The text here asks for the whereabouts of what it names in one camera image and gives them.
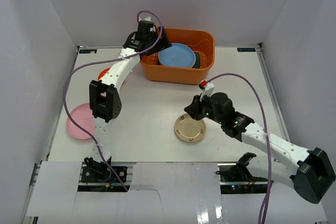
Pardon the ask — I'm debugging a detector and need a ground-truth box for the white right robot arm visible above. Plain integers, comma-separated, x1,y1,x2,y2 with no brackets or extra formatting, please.
184,92,335,204

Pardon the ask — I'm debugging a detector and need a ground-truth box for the orange round plate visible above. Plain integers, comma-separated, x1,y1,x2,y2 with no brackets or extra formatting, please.
98,68,127,87

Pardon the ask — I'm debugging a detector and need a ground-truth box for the orange plastic bin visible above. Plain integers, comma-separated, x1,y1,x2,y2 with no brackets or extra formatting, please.
140,28,215,85

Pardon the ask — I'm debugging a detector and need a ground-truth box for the blue bear plate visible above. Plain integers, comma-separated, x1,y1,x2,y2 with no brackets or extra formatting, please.
158,43,196,68

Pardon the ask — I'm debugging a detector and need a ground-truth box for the small cream patterned plate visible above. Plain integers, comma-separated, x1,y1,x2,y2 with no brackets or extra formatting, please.
174,113,207,143

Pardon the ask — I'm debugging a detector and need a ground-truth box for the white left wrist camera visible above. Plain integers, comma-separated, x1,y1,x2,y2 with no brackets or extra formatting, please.
138,17,154,27

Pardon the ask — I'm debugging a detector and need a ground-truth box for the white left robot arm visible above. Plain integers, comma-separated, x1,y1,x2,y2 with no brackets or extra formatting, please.
89,20,172,162

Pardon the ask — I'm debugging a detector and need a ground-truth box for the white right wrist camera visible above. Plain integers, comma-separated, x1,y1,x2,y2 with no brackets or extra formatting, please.
198,80,215,101

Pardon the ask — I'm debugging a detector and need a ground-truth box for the teal square plate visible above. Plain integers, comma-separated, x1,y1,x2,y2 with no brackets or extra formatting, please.
193,51,207,69

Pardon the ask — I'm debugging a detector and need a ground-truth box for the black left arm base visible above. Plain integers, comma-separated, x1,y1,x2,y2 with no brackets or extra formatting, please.
78,157,130,193

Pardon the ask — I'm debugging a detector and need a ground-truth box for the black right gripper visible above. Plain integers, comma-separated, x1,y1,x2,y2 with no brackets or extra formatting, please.
184,93,224,125

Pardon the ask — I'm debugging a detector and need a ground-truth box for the pink round plate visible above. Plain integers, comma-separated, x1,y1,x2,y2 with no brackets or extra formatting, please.
66,103,97,141

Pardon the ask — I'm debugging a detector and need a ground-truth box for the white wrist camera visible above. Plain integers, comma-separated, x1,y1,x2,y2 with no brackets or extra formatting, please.
198,80,215,101
138,17,154,27

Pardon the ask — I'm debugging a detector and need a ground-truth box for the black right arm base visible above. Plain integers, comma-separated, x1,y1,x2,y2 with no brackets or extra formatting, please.
216,152,268,195

